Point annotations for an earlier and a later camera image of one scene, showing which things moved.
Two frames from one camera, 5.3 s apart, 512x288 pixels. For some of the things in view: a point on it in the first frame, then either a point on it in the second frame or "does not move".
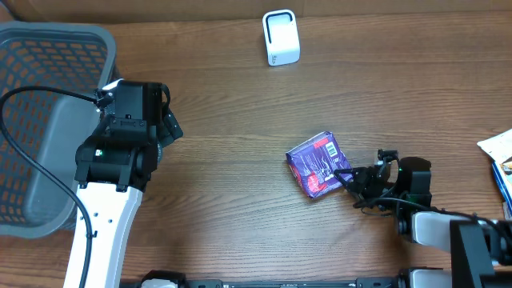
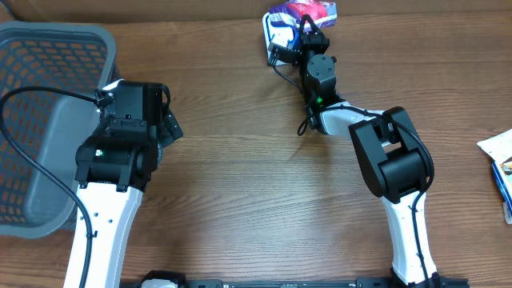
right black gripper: (361, 178) to (315, 38)
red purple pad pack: (314, 164) to (322, 13)
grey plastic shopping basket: (50, 75) does not move
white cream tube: (498, 147) does not move
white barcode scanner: (281, 38) does not move
